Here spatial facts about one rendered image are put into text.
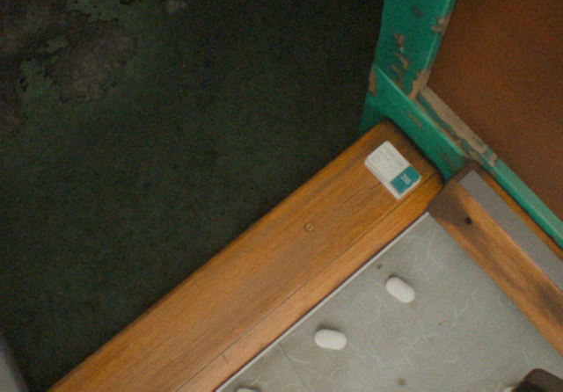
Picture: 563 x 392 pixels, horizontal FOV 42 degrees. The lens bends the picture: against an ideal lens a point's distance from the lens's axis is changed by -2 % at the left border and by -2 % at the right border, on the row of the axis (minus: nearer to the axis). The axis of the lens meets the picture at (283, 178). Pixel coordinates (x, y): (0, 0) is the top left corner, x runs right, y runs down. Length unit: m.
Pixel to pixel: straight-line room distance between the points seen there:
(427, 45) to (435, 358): 0.36
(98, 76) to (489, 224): 1.25
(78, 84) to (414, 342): 1.21
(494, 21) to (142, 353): 0.51
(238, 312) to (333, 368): 0.13
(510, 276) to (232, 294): 0.31
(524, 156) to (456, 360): 0.26
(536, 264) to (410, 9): 0.29
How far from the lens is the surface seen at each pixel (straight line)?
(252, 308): 0.84
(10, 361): 0.62
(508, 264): 0.81
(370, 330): 0.87
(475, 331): 0.89
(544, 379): 0.56
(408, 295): 0.86
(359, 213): 0.87
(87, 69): 1.87
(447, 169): 0.89
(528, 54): 0.64
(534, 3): 0.60
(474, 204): 0.79
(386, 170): 0.87
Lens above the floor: 1.60
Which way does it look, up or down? 71 degrees down
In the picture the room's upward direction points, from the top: 4 degrees counter-clockwise
